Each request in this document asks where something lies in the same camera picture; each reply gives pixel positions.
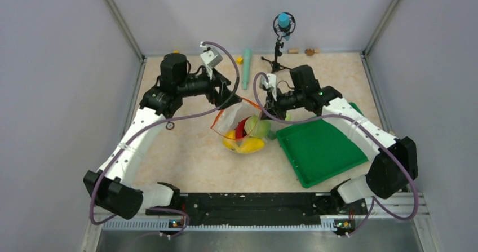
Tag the green cabbage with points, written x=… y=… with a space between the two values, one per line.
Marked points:
x=257 y=128

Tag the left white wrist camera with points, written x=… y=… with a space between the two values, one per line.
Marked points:
x=210 y=58

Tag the brown wooden pieces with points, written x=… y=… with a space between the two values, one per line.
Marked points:
x=312 y=51

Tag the green plastic tray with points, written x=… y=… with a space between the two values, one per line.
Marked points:
x=317 y=151

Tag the clear zip bag orange zipper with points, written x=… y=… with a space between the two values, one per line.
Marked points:
x=228 y=119

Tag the red chili pepper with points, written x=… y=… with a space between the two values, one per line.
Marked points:
x=240 y=129

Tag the small yellow block centre back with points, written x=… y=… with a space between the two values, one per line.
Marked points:
x=239 y=60

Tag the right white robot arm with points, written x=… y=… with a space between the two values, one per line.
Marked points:
x=393 y=160

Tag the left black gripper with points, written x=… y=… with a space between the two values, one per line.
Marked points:
x=218 y=80

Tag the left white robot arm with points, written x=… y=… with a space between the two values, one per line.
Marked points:
x=111 y=185

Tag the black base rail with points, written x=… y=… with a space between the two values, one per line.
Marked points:
x=260 y=209

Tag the blue microphone on tripod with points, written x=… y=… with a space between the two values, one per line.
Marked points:
x=284 y=26

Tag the cork piece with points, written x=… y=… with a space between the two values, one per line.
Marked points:
x=293 y=51

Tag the teal plastic tube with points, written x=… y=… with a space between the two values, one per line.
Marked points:
x=247 y=55

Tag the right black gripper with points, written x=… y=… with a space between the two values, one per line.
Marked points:
x=274 y=107

